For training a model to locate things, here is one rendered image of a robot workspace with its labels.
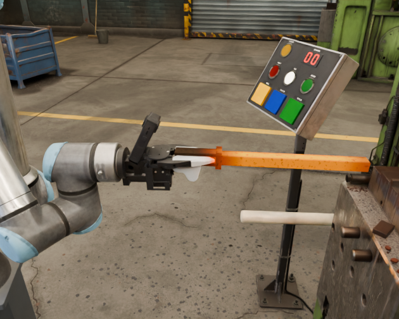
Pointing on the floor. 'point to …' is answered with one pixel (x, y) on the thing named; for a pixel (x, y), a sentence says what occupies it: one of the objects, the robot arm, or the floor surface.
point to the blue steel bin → (28, 52)
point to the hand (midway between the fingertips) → (208, 155)
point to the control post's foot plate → (267, 288)
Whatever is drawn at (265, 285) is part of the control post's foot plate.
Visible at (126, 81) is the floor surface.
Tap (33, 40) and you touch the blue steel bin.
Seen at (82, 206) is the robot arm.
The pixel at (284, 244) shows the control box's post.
